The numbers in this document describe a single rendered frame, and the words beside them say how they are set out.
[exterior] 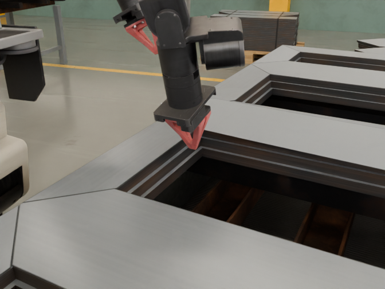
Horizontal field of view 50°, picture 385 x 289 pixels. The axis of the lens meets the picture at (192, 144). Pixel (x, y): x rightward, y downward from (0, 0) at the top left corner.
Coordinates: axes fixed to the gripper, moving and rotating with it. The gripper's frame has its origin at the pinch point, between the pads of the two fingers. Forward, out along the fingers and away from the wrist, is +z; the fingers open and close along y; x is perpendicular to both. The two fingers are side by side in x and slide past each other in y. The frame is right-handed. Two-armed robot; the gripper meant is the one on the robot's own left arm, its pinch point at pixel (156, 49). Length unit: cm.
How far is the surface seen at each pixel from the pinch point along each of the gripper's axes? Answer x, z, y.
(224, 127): -9.2, 18.8, -6.6
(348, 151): -29.3, 29.1, -10.0
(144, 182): -1.6, 17.2, -27.8
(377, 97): -35, 35, 31
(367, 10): -44, 94, 684
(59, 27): 263, -69, 332
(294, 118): -20.0, 24.4, 2.9
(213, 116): -5.8, 17.1, -1.6
